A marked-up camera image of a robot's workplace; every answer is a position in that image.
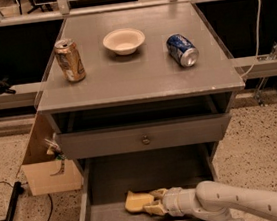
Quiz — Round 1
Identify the closed top drawer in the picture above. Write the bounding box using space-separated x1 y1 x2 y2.
56 114 231 160

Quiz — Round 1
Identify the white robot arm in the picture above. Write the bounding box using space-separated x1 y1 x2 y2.
142 181 277 221

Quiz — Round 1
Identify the white cable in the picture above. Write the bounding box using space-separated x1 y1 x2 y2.
231 0 271 79

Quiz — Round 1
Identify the yellow sponge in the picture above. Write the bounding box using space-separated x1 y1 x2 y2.
125 191 154 213

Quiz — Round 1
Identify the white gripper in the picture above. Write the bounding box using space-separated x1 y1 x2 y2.
143 187 201 217

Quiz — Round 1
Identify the blue soda can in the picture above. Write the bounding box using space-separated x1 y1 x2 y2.
166 34 199 68

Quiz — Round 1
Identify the round drawer knob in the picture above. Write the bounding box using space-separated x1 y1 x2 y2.
142 136 151 145

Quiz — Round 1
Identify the open middle drawer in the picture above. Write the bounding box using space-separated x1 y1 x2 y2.
79 144 244 221

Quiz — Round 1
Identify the gold soda can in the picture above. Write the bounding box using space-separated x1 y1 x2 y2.
54 38 86 82

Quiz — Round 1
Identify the grey drawer cabinet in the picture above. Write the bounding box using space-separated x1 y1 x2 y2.
24 0 255 183

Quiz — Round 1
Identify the metal frame rail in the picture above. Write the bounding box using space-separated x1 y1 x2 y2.
0 0 222 27

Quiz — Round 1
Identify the cardboard box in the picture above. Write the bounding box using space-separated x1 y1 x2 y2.
21 114 83 196

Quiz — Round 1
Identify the white paper bowl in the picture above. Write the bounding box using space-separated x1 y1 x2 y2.
103 28 146 56

